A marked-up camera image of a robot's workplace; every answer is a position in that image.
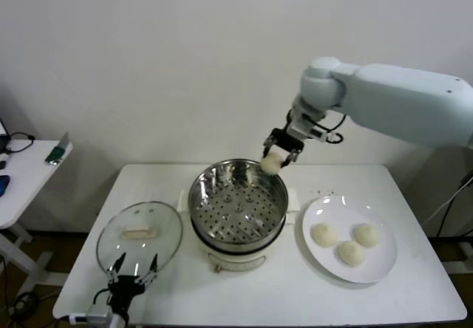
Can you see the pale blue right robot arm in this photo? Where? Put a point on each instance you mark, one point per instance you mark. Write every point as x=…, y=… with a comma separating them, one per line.
x=406, y=99

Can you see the blue computer mouse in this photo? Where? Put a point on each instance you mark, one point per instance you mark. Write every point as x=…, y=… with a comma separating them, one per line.
x=3, y=185

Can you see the white side table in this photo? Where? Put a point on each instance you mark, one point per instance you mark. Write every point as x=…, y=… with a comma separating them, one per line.
x=29, y=180

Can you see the white steamed baozi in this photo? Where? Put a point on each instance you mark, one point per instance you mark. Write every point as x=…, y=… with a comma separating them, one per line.
x=366, y=235
x=351, y=253
x=271, y=163
x=325, y=235

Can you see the black plug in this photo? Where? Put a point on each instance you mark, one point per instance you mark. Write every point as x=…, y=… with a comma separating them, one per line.
x=466, y=180

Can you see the white electric cooker pot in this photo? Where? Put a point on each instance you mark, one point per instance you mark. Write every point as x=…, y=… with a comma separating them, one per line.
x=236, y=261

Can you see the white round plate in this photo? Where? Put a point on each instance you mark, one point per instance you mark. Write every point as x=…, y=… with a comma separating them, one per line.
x=384, y=254

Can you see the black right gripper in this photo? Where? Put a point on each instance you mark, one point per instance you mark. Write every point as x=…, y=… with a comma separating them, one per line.
x=284, y=141

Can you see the white metal frame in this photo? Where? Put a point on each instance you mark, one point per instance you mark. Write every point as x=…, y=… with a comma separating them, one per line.
x=458, y=265

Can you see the small white desk object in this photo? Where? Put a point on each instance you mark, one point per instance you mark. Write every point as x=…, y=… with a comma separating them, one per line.
x=3, y=157

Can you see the black desk device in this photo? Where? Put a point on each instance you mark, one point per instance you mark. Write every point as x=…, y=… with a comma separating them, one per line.
x=3, y=141

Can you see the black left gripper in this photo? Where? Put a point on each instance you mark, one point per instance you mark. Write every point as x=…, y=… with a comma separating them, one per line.
x=123, y=287

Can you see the round glass lid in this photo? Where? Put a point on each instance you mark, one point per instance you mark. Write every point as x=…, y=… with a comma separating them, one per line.
x=162, y=232

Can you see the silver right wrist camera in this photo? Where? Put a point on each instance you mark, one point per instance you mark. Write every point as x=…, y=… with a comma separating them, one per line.
x=308, y=130

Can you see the perforated steel steamer basket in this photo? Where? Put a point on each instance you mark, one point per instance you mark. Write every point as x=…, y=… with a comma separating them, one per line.
x=221, y=210

